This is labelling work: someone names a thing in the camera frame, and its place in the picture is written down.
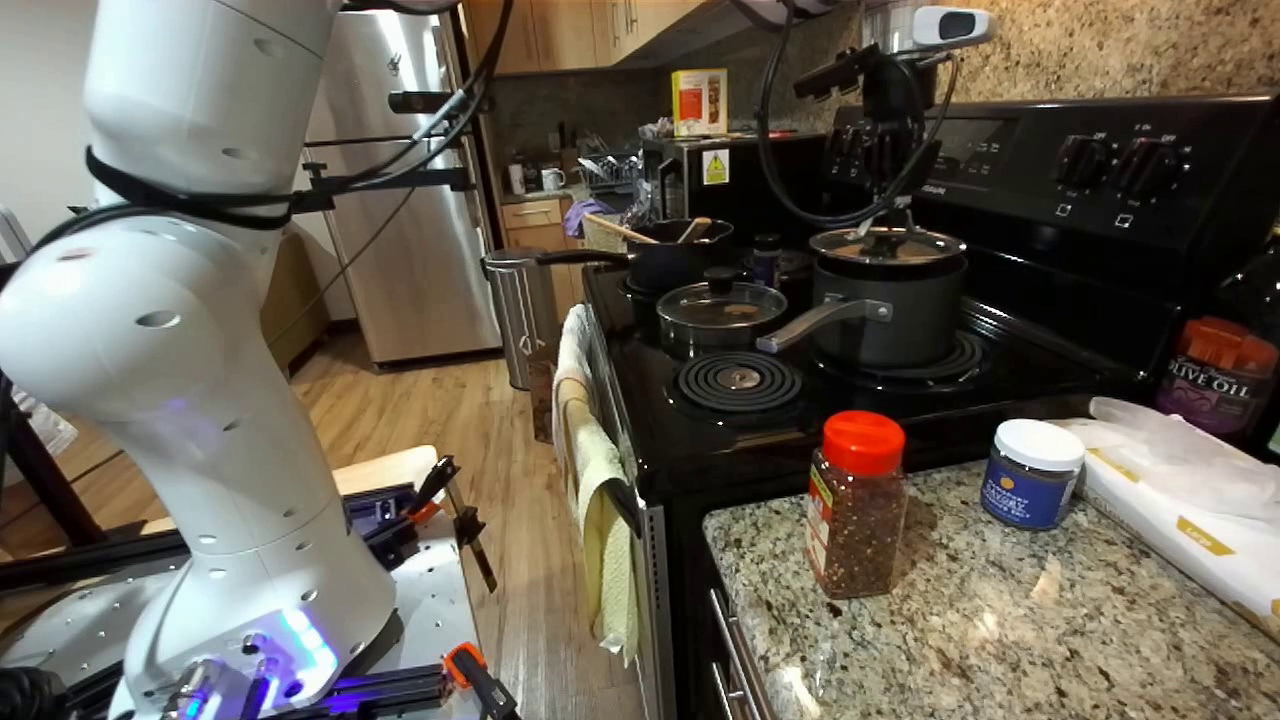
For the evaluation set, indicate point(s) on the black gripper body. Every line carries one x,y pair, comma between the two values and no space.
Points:
882,134

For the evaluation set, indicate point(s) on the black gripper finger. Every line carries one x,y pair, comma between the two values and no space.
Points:
905,215
867,215

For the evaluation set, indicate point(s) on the glass lid with black knob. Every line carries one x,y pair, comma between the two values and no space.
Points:
721,305

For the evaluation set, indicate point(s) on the small black pot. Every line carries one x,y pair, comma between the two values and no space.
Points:
714,341

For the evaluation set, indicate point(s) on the black pot holding spoons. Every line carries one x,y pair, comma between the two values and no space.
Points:
674,264

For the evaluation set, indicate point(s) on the wooden spoon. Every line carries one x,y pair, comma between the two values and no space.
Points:
693,228

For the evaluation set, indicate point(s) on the yellow orange poster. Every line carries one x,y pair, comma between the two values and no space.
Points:
702,100

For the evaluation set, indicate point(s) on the black electric stove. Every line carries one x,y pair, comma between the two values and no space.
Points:
1041,361

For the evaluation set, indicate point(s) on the coil burner element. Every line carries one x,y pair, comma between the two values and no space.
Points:
741,382

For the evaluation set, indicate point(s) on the white jar blue label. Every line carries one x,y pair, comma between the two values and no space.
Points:
1029,480

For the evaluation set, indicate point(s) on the red-capped spice jar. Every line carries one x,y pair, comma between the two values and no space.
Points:
852,520

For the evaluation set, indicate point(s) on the brown wooden upper cabinet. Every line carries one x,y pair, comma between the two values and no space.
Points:
563,32

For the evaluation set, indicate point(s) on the dark olive oil bottle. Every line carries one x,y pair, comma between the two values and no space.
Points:
1221,382

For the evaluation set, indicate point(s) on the pale yellow dish towel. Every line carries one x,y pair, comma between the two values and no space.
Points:
603,533

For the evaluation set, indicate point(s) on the stainless steel refrigerator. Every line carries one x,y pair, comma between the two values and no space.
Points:
414,264

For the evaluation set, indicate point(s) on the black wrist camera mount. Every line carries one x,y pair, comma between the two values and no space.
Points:
835,75

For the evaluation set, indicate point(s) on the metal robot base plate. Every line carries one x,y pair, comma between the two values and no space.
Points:
426,600

